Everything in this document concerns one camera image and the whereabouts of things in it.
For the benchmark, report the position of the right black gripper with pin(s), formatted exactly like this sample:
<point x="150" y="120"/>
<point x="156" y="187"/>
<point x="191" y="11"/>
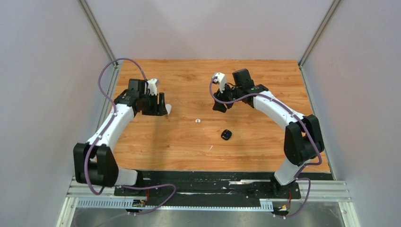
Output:
<point x="220" y="106"/>

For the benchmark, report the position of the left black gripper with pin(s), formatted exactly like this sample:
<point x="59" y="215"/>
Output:
<point x="158" y="109"/>

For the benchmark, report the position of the white earbud charging case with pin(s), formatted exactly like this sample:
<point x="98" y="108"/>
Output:
<point x="168" y="108"/>

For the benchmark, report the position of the black earbud charging case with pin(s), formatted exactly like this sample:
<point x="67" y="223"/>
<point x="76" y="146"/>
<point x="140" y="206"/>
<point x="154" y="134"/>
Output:
<point x="226" y="134"/>

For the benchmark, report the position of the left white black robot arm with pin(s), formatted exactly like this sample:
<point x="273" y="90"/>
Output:
<point x="94" y="160"/>

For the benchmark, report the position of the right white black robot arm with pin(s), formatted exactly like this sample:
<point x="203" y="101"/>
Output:
<point x="303" y="140"/>

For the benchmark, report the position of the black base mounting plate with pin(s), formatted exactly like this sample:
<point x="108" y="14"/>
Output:
<point x="221" y="188"/>

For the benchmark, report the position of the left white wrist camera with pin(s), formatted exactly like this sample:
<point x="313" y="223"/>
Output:
<point x="152" y="85"/>

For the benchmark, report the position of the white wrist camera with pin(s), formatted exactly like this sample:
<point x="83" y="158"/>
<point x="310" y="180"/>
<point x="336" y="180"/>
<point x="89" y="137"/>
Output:
<point x="220" y="79"/>
<point x="152" y="85"/>

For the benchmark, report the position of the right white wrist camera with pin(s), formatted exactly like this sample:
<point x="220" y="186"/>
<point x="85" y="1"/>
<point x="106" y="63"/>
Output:
<point x="220" y="79"/>

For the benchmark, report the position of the left aluminium frame post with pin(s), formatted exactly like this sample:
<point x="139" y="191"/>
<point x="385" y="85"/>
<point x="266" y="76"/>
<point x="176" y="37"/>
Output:
<point x="96" y="28"/>

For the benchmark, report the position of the aluminium frame post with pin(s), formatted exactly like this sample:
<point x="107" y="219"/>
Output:
<point x="96" y="28"/>
<point x="319" y="32"/>

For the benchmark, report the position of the grey slotted cable duct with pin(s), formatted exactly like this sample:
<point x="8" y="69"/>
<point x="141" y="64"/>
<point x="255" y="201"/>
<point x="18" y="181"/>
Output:
<point x="135" y="204"/>

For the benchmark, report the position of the right aluminium frame post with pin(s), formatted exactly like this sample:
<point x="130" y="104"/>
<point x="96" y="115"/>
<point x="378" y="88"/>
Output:
<point x="319" y="32"/>

